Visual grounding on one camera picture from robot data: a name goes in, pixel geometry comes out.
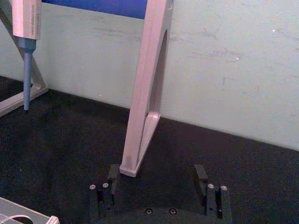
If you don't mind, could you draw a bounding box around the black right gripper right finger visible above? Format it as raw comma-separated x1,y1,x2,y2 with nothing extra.
193,164,232,220

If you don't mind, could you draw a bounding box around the clear plastic case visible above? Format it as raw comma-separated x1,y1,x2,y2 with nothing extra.
0,197,59,224

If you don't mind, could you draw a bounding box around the pale steel rack frame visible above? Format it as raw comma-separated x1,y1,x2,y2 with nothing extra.
0,0,175,178

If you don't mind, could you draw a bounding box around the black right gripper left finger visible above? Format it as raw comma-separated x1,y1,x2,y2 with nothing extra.
89,164,121,220

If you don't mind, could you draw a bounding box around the black table cloth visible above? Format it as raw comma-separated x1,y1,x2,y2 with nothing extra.
0,76,299,224

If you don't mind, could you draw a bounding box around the pale tool with grey tip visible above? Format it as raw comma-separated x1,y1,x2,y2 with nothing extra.
11,0,43,115

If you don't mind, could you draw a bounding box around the blue panel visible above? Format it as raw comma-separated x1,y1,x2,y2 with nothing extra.
41,0,150,20

